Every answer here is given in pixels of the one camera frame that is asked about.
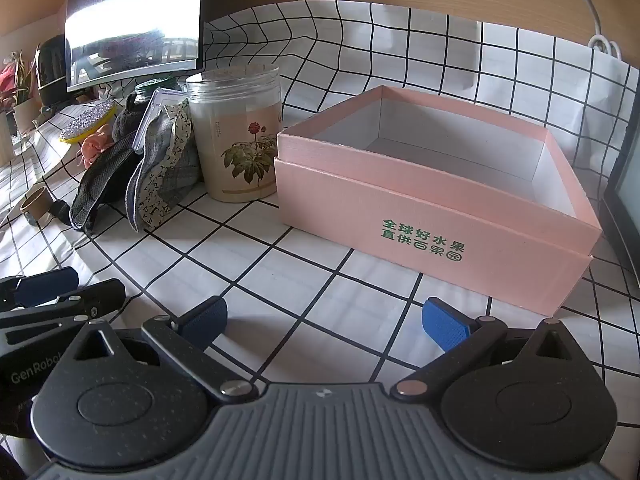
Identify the dark grey plush toy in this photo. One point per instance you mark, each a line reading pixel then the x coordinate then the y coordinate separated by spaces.
pixel 125 125

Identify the clear jar with flower label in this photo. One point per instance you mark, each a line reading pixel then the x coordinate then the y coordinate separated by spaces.
pixel 235 135

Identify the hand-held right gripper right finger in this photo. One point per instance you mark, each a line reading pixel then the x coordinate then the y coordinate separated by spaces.
pixel 444 326

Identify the clear acrylic stand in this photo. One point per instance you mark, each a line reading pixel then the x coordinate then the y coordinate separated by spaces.
pixel 150 121

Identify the green lid jar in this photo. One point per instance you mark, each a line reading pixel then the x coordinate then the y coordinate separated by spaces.
pixel 156 85

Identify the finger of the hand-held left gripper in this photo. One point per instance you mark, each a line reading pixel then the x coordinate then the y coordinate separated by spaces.
pixel 75 301
pixel 46 282

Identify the black appliance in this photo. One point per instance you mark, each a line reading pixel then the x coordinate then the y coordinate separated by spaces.
pixel 52 67

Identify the grey plaid patterned cloth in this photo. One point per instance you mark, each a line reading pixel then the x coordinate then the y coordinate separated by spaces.
pixel 175 172

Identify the black framed screen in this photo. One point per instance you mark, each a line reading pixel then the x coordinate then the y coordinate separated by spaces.
pixel 622 185

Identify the potted plant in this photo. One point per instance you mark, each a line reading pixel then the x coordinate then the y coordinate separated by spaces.
pixel 20 85

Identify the brown cardboard box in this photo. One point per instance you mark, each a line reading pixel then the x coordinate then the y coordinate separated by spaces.
pixel 400 220

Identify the large black box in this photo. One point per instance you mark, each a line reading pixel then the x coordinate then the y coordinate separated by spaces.
pixel 135 10

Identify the glittery yellow sponge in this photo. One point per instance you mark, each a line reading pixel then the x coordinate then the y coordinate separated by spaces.
pixel 86 120

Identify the checkered white tablecloth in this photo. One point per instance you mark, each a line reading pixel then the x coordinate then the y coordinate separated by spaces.
pixel 350 50

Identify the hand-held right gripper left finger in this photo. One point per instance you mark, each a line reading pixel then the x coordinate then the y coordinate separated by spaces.
pixel 206 321

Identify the dark grey mesh cloth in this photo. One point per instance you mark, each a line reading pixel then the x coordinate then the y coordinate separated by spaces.
pixel 100 180

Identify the pink fabric flower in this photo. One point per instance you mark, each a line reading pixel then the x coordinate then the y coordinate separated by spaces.
pixel 95 149

